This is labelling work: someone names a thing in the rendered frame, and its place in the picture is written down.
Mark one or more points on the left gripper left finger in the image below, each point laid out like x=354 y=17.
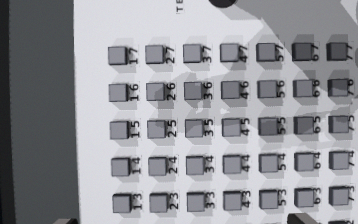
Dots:
x=66 y=221

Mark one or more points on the grey metal cabinet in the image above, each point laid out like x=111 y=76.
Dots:
x=178 y=70

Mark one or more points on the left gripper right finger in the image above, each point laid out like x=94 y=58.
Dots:
x=300 y=218

